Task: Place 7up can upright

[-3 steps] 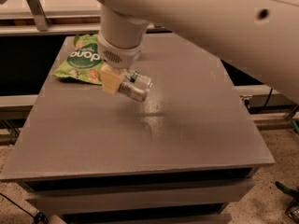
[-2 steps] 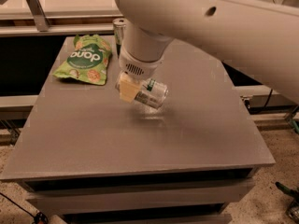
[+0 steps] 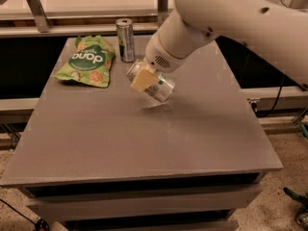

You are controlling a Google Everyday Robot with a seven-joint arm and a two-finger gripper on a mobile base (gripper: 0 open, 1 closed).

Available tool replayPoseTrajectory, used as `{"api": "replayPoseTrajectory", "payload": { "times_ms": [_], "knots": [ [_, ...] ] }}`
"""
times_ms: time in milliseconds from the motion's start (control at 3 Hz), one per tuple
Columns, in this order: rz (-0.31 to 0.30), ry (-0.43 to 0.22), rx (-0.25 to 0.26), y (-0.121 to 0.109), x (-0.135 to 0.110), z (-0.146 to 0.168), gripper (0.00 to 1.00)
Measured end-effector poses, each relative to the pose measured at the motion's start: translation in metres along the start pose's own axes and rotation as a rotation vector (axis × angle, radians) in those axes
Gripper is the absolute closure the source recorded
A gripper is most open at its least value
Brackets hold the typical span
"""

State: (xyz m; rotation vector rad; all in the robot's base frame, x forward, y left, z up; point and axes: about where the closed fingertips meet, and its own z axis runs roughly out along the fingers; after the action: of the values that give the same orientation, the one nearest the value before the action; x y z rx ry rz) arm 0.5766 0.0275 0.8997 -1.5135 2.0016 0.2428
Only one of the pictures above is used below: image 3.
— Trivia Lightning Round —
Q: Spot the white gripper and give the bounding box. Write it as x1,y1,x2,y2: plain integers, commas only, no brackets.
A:
131,32,187,92

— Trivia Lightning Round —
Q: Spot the white 7up soda can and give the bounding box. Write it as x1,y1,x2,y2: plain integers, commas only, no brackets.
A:
126,60,175,102

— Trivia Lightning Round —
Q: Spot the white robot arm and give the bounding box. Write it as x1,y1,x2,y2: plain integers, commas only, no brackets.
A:
131,0,308,91

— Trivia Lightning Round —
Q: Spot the tall slim silver can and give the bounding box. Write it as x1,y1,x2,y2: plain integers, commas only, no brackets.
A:
115,18,135,63

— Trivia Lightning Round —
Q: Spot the green snack chip bag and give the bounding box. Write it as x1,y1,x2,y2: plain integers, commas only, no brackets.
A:
55,36,116,88

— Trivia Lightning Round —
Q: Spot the grey drawer cabinet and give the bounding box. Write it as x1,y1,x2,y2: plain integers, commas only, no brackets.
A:
1,44,281,231

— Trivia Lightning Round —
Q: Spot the green tool on floor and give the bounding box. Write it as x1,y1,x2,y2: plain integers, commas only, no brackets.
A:
283,187,308,231

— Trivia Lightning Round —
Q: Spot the middle metal bracket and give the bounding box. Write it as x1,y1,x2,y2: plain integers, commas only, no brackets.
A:
157,0,168,25

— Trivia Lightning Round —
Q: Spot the metal bracket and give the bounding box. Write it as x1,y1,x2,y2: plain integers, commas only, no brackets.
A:
157,0,168,25
26,0,51,33

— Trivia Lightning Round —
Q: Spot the black power cable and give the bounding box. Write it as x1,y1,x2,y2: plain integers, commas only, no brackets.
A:
256,74,287,117

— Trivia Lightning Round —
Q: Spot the left metal bracket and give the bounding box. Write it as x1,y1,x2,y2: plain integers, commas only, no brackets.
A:
26,0,51,33

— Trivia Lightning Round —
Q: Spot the metal rail shelf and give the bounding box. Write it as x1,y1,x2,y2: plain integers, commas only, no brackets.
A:
0,7,308,39

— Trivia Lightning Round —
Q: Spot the black floor cable with plug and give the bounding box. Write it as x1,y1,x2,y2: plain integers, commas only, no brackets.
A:
0,197,51,231

